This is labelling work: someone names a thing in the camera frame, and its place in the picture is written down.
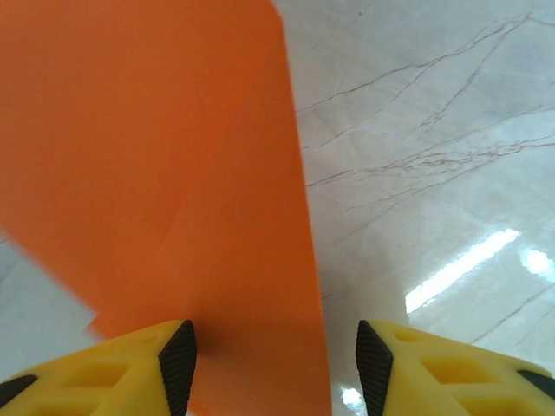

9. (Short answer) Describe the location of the orange paper sheet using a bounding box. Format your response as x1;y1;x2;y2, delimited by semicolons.
0;0;333;416

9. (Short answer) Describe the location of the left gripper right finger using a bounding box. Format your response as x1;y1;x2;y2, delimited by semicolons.
355;319;555;416

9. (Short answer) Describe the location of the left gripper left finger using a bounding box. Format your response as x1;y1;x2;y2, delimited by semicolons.
0;319;199;416

